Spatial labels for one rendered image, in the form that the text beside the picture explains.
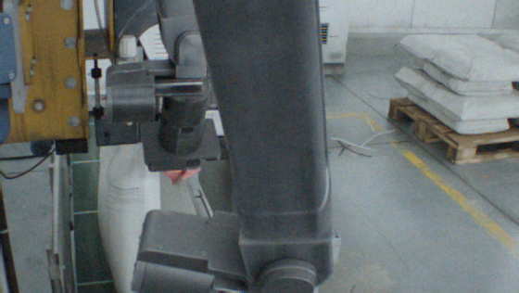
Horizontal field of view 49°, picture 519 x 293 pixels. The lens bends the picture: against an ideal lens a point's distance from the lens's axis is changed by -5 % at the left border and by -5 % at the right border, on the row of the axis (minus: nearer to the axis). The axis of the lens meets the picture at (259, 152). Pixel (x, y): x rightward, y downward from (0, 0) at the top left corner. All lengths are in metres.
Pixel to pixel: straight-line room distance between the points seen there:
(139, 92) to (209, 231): 0.32
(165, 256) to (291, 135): 0.16
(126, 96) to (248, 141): 0.42
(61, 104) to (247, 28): 0.84
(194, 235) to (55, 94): 0.69
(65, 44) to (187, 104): 0.39
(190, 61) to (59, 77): 0.43
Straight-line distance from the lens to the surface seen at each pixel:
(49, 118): 1.10
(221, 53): 0.27
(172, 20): 0.69
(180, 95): 0.72
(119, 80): 0.72
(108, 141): 1.10
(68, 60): 1.06
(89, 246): 1.98
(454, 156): 3.69
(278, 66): 0.27
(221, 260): 0.42
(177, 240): 0.43
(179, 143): 0.77
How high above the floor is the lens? 1.46
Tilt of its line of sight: 24 degrees down
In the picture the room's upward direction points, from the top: 3 degrees clockwise
